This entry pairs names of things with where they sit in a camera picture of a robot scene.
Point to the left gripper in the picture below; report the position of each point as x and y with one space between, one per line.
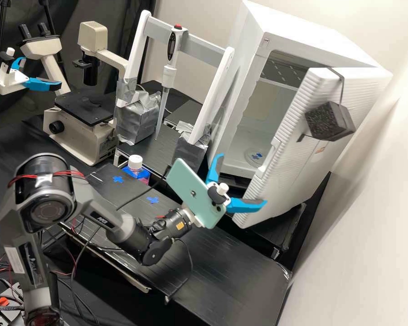
8 79

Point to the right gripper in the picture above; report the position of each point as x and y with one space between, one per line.
194 219

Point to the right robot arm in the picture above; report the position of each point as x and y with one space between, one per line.
47 190

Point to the incubator door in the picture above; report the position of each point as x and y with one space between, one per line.
292 146

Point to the left phone holder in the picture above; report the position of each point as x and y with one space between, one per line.
9 52

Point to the petri dish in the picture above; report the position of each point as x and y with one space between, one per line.
256 157

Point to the cream microscope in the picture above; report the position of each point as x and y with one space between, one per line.
78 129

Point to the small bottle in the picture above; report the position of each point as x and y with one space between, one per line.
136 166

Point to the black tray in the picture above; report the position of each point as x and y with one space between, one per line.
129 190

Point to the blue bottle holder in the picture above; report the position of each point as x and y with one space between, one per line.
126 170

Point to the white pipette stand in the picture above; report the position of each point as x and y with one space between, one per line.
137 51

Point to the pipette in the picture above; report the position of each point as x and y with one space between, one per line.
171 51

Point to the white incubator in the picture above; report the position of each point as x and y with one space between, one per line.
292 40

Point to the right wrist camera phone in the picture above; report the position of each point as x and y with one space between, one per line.
190 190

